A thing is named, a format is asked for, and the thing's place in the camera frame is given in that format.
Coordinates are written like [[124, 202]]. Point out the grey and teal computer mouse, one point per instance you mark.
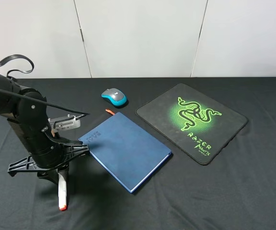
[[115, 97]]

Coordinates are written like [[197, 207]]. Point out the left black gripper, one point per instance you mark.
[[49, 154]]

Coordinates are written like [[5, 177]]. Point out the black green Razer mouse pad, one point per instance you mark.
[[197, 124]]

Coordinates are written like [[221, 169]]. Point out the white marker pen orange cap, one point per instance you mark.
[[62, 192]]

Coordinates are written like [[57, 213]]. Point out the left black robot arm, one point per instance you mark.
[[12, 94]]

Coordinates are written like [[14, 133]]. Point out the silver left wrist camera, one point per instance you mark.
[[64, 123]]

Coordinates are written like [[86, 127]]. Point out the blue hardcover notebook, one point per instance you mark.
[[128, 152]]

